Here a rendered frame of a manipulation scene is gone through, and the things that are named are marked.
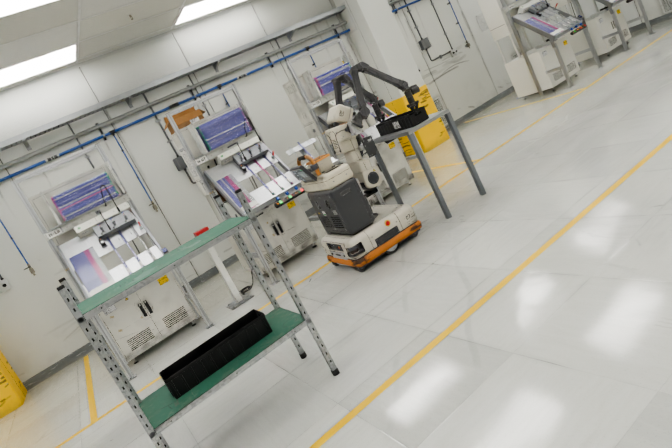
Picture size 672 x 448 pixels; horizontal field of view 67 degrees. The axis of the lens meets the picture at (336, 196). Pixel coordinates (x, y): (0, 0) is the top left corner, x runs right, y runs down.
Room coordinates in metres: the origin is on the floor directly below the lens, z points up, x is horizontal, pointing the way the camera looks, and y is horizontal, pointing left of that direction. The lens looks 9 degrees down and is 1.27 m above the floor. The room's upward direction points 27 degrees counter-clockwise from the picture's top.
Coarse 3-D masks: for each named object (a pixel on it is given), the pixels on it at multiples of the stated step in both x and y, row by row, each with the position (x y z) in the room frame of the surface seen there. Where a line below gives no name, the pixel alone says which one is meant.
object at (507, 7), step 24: (480, 0) 7.73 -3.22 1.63; (504, 0) 7.38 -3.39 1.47; (528, 0) 7.55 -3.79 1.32; (504, 24) 7.53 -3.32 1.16; (528, 24) 7.20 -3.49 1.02; (552, 24) 7.17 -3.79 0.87; (576, 24) 7.15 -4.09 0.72; (552, 48) 7.34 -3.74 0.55; (528, 72) 7.47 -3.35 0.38; (552, 72) 7.25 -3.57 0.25
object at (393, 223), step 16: (384, 208) 4.24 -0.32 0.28; (400, 208) 4.00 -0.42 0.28; (384, 224) 3.90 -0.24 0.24; (400, 224) 3.94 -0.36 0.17; (416, 224) 3.99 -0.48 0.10; (336, 240) 4.02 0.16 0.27; (352, 240) 3.80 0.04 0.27; (368, 240) 3.83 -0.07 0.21; (384, 240) 3.87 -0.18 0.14; (400, 240) 3.92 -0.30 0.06; (336, 256) 4.11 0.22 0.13; (352, 256) 3.83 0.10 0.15; (368, 256) 3.80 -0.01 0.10
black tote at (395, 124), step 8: (408, 112) 4.44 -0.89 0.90; (424, 112) 4.21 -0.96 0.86; (392, 120) 4.40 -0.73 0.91; (400, 120) 4.29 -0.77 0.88; (408, 120) 4.19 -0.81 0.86; (416, 120) 4.17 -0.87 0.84; (424, 120) 4.20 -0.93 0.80; (384, 128) 4.57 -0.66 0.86; (392, 128) 4.45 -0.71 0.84; (400, 128) 4.34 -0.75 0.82
